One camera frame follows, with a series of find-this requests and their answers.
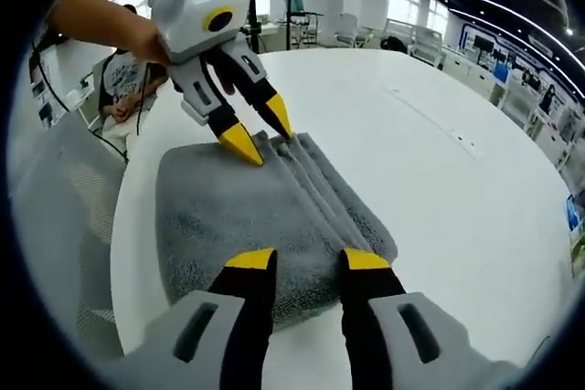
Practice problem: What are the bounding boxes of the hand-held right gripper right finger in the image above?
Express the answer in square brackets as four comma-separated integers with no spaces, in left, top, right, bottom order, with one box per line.
[338,247,476,390]

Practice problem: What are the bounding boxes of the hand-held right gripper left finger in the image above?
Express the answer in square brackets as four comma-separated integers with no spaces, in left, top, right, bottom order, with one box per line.
[145,247,279,390]

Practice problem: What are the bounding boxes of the grey towel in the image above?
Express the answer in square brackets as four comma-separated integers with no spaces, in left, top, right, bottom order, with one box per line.
[154,132,399,332]

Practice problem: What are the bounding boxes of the black bag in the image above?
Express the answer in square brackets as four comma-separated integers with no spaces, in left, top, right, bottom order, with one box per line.
[381,36,409,54]

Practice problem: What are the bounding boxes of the white mesh office chair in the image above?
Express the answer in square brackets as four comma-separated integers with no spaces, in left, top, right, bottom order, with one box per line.
[382,18,415,52]

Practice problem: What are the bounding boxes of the grey mesh chair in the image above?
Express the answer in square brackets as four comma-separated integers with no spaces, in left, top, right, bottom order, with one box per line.
[13,111,128,360]

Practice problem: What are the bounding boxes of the white table socket strip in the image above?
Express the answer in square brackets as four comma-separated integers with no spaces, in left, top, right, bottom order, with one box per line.
[387,85,486,159]

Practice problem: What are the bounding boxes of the blue packet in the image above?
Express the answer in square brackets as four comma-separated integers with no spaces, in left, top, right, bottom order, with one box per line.
[565,193,585,232]

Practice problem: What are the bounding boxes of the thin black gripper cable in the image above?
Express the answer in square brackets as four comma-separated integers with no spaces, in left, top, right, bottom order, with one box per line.
[29,37,133,163]

